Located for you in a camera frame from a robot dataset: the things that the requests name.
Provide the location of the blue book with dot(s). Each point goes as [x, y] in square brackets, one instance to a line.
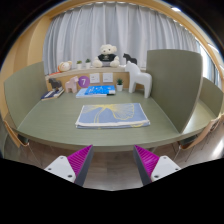
[96, 91]

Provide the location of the right green desk divider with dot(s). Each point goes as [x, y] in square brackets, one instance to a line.
[176, 83]

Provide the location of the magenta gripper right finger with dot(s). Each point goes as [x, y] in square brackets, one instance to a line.
[152, 167]

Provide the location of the white wall socket right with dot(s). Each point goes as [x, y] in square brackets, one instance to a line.
[107, 77]

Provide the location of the wooden chair left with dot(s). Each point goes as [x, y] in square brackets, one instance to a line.
[21, 143]

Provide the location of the purple round number sign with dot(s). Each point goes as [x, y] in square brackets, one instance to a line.
[84, 81]

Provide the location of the grey white curtain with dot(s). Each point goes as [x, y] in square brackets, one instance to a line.
[78, 34]

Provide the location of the far right green divider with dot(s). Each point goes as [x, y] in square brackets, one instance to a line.
[212, 96]

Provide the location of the blue towel with yellow leaf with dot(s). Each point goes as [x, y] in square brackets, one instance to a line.
[103, 116]

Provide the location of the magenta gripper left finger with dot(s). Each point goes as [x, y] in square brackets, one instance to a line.
[73, 168]

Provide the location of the white wooden horse figure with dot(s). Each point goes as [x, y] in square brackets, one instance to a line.
[136, 76]

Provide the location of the left green desk divider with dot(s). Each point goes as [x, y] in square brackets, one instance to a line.
[23, 91]

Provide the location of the dark small horse figure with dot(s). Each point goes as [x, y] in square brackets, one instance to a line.
[56, 84]

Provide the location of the orange plush toy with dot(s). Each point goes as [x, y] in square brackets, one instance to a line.
[64, 66]

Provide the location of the potted plant on shelf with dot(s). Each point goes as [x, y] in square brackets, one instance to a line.
[79, 64]
[88, 63]

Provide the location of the white wall socket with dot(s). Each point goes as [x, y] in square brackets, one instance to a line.
[107, 77]
[94, 78]

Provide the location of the green desk divider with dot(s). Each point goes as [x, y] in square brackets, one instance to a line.
[23, 91]
[176, 83]

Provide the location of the potted plant on shelf left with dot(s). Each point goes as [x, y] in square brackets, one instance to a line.
[79, 64]

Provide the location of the white wall socket left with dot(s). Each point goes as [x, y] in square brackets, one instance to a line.
[94, 78]

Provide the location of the small potted plant white pot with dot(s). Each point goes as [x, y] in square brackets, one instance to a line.
[119, 84]

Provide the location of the small black horse figure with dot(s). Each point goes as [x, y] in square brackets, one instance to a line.
[129, 58]

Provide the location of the potted plant on shelf right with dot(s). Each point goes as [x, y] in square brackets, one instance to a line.
[88, 63]

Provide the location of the white teddy bear dark shirt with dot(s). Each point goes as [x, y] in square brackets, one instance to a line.
[107, 57]

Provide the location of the pink horse figure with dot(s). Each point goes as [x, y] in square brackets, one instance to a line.
[71, 85]

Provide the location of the dark books stack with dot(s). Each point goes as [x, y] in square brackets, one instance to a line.
[52, 94]

